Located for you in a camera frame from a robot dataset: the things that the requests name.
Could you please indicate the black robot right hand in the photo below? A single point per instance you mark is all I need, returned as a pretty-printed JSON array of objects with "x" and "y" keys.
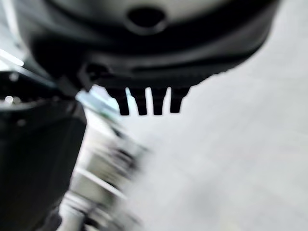
[{"x": 154, "y": 55}]

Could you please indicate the silver robot leg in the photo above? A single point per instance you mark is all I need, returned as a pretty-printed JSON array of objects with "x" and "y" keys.
[{"x": 101, "y": 173}]

